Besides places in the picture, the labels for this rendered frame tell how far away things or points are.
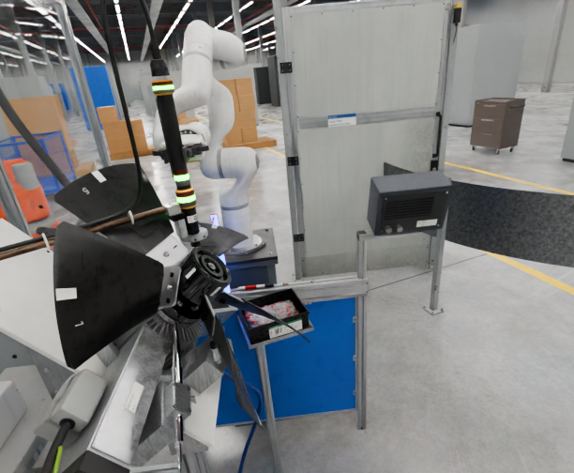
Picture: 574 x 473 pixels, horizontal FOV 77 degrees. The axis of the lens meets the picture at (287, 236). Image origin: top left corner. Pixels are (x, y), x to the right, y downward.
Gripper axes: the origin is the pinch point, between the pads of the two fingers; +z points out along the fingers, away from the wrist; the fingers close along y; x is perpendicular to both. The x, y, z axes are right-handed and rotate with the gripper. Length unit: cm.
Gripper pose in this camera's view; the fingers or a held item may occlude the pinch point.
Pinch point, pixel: (175, 154)
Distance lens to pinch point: 88.4
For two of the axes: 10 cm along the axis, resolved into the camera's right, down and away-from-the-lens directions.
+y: -9.9, 1.1, -0.4
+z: 0.7, 4.0, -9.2
